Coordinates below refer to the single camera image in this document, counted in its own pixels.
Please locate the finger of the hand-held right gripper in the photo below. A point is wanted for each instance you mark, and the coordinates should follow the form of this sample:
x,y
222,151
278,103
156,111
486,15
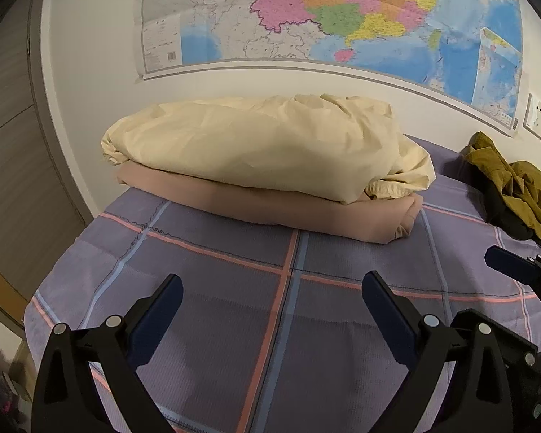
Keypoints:
x,y
509,264
523,354

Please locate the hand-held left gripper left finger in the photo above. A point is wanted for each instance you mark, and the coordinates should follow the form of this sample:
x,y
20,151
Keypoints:
x,y
155,320

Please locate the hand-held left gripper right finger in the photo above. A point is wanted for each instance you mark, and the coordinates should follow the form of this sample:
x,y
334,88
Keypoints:
x,y
387,320

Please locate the cream shirt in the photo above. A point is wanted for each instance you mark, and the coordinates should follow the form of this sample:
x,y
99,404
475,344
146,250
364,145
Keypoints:
x,y
261,144

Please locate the black garment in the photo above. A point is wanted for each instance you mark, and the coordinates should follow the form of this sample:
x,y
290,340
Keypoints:
x,y
500,212

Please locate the olive green jacket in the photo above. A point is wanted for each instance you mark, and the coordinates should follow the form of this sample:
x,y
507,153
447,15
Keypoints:
x,y
523,185

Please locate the purple plaid bed sheet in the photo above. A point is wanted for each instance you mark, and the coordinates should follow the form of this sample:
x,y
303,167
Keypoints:
x,y
234,279

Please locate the pink garment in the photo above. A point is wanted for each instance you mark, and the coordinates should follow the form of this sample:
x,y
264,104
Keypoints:
x,y
275,207

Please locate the grey wooden door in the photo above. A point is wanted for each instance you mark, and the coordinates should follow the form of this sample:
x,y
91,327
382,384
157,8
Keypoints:
x,y
18,167

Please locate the white wall switch panel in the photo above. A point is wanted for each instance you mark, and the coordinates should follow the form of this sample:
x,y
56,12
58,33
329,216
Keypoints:
x,y
538,115

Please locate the grey wall trim strip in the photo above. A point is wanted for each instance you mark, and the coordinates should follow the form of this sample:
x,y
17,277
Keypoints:
x,y
252,64

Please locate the colourful wall map poster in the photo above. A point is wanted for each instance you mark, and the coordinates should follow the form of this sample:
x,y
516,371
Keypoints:
x,y
342,9

